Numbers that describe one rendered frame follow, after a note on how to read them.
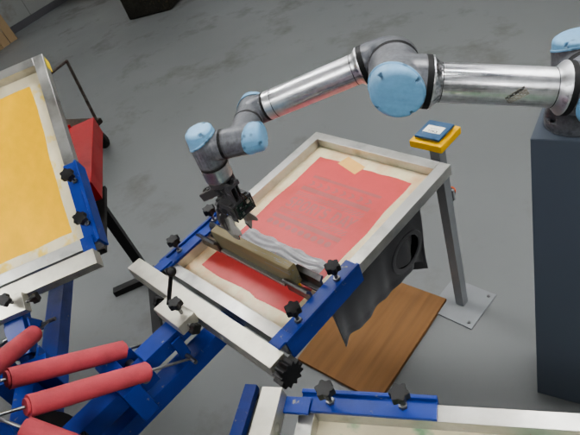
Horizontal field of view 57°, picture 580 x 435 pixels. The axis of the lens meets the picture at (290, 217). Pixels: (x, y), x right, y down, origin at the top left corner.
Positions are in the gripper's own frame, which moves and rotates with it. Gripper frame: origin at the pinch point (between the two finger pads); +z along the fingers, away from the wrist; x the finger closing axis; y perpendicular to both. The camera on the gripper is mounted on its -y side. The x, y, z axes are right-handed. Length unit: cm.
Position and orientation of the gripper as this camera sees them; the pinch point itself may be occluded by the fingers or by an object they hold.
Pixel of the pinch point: (242, 230)
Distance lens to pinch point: 155.4
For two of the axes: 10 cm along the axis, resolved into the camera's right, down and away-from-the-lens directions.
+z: 2.9, 7.3, 6.2
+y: 7.0, 2.8, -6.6
